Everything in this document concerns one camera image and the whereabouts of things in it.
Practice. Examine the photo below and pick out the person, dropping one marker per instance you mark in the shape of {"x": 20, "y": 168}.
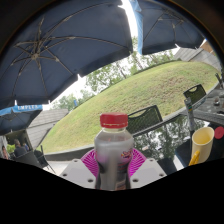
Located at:
{"x": 19, "y": 150}
{"x": 4, "y": 152}

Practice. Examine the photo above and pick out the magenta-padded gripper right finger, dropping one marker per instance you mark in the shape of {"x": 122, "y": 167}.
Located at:
{"x": 148, "y": 171}

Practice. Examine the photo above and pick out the upright table sign stand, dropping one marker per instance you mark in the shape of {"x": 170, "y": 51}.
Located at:
{"x": 190, "y": 113}

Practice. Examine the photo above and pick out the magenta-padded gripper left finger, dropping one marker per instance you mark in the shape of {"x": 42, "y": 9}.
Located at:
{"x": 76, "y": 171}

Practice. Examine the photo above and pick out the large navy patio umbrella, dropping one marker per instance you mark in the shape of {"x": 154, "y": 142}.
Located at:
{"x": 166, "y": 26}
{"x": 66, "y": 50}

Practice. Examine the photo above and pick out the grey roofed building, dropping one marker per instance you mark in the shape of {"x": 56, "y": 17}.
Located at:
{"x": 45, "y": 125}
{"x": 196, "y": 55}

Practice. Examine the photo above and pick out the dark wicker patio chair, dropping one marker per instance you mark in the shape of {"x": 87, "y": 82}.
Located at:
{"x": 42, "y": 156}
{"x": 28, "y": 159}

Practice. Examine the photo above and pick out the flat round red coaster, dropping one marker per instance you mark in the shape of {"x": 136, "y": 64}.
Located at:
{"x": 219, "y": 132}

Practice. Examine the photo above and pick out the blue-trimmed lettered patio umbrella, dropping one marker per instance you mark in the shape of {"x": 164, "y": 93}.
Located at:
{"x": 16, "y": 118}

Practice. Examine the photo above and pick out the black mesh-back patio chair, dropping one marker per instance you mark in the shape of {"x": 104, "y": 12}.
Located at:
{"x": 145, "y": 120}
{"x": 195, "y": 94}

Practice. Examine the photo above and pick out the red-capped clear drink bottle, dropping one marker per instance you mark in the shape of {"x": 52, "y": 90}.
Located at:
{"x": 113, "y": 150}

